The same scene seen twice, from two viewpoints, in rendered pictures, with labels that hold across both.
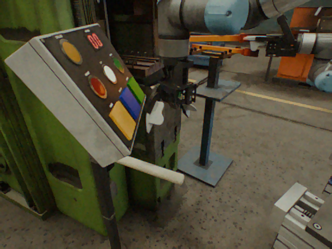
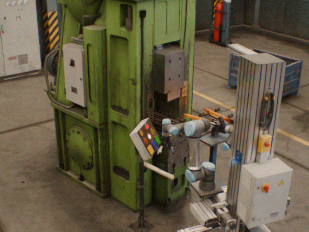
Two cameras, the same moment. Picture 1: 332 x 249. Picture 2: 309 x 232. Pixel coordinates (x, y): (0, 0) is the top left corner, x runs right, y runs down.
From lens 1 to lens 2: 3.45 m
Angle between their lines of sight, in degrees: 16
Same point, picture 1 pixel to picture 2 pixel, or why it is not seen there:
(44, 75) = (135, 138)
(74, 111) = (140, 146)
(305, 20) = not seen: outside the picture
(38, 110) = (116, 138)
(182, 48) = (167, 134)
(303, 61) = not seen: outside the picture
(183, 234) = (178, 218)
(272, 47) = (217, 128)
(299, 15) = not seen: outside the picture
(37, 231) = (100, 202)
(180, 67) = (166, 138)
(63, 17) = (137, 111)
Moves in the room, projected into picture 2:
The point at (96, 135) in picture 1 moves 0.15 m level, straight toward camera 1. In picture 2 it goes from (143, 152) to (144, 160)
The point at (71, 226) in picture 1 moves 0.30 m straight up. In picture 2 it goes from (117, 204) to (117, 182)
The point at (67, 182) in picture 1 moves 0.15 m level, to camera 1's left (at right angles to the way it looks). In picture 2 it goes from (121, 177) to (109, 175)
